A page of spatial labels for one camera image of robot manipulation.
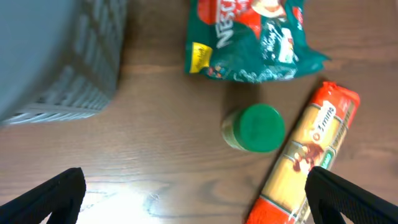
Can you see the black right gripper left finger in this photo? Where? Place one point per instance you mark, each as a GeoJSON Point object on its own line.
{"type": "Point", "coordinates": [59, 199]}

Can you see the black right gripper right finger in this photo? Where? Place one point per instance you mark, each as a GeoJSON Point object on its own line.
{"type": "Point", "coordinates": [331, 198]}

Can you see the orange yellow spaghetti packet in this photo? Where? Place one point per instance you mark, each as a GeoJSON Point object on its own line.
{"type": "Point", "coordinates": [315, 141]}

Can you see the green lidded spice jar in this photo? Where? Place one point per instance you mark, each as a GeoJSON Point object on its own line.
{"type": "Point", "coordinates": [257, 128]}

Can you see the green Nescafe coffee bag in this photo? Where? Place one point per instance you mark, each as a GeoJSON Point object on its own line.
{"type": "Point", "coordinates": [249, 41]}

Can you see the grey plastic lattice basket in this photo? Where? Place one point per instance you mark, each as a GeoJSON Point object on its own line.
{"type": "Point", "coordinates": [60, 59]}

